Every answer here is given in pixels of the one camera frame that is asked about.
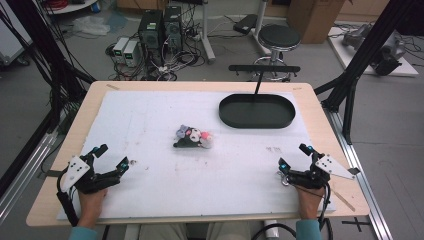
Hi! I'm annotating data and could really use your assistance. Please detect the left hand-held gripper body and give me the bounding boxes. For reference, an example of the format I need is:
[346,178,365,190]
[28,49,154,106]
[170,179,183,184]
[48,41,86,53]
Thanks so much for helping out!
[60,155,121,195]

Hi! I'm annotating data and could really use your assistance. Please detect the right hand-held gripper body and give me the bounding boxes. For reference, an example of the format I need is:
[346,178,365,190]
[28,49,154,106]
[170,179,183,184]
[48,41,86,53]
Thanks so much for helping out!
[286,153,356,190]

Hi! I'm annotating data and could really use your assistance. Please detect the plush toy keychain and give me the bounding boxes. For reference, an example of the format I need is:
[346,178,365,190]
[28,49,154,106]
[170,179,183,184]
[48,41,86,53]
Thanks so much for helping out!
[172,124,215,150]

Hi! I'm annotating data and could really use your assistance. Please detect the person's left hand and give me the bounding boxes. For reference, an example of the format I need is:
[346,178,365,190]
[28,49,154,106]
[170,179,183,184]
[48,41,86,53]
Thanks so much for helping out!
[77,187,110,230]

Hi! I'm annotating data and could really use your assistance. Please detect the person's right hand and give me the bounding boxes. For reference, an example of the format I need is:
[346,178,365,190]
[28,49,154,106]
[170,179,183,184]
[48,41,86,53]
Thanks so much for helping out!
[294,185,327,221]

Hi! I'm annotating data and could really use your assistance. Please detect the thin wooden stick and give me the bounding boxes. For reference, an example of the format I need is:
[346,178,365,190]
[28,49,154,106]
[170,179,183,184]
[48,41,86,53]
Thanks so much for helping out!
[329,187,357,213]

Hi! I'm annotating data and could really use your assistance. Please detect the black oval tray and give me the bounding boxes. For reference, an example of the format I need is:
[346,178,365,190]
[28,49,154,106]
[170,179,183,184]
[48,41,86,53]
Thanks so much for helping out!
[218,93,297,130]

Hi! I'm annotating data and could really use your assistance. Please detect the white foam mat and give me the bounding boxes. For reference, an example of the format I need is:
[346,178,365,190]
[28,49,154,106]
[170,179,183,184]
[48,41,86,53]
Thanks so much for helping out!
[55,90,337,222]

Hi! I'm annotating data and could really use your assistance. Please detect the person's legs beige trousers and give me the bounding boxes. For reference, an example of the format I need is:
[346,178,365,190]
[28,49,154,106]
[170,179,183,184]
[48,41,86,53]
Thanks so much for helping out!
[137,221,256,240]

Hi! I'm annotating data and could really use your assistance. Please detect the white power supply unit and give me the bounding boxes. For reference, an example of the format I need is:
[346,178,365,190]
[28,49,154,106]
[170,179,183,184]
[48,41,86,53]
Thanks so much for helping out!
[122,39,142,68]
[111,36,130,65]

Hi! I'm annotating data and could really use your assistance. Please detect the electronic boxes on floor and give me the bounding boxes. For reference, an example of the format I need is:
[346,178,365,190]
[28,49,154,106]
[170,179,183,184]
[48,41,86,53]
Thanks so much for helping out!
[104,9,214,82]

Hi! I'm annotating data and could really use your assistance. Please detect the black round stool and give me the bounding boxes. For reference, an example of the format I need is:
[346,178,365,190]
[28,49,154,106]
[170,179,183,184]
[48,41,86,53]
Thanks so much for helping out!
[252,23,302,83]

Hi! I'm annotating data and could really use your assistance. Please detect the white board with grey devices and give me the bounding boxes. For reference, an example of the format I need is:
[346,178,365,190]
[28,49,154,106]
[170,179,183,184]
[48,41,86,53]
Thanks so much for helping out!
[327,23,420,78]

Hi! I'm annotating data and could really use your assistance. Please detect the clear plastic bag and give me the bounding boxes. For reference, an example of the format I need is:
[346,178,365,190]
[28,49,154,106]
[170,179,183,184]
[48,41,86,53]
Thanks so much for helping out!
[70,15,112,37]

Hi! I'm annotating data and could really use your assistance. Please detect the brown cardboard box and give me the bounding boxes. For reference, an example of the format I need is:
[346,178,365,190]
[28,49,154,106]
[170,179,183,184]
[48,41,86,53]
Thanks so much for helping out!
[285,0,347,45]

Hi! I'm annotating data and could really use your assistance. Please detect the black computer tower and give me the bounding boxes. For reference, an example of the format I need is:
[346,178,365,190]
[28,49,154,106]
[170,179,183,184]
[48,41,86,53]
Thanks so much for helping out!
[137,9,165,52]
[162,5,184,54]

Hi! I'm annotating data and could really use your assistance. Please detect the flat black device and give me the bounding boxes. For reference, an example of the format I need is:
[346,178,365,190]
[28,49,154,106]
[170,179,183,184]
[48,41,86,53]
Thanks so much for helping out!
[232,13,259,36]

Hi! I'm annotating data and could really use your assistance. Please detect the grey desk leg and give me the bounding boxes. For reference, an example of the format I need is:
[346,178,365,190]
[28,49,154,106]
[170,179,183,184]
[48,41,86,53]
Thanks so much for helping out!
[199,0,217,65]

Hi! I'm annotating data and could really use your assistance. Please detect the aluminium rail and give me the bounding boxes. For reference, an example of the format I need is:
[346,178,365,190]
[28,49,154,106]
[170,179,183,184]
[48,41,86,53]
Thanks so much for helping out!
[0,131,64,225]
[323,108,395,240]

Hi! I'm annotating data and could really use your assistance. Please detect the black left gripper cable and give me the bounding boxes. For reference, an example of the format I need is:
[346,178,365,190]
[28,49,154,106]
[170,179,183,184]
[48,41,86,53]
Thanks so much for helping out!
[55,169,80,228]

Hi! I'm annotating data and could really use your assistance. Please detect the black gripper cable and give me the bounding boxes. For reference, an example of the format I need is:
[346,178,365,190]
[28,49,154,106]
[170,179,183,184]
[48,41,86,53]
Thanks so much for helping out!
[316,182,334,240]
[55,169,80,228]

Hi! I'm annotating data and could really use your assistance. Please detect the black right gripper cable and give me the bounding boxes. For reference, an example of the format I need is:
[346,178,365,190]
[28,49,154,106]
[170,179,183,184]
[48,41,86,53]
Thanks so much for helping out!
[316,182,334,240]

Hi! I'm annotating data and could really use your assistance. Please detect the black metal frame post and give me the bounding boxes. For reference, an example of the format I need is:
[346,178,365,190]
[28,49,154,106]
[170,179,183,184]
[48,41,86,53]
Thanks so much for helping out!
[313,0,424,146]
[0,0,98,134]

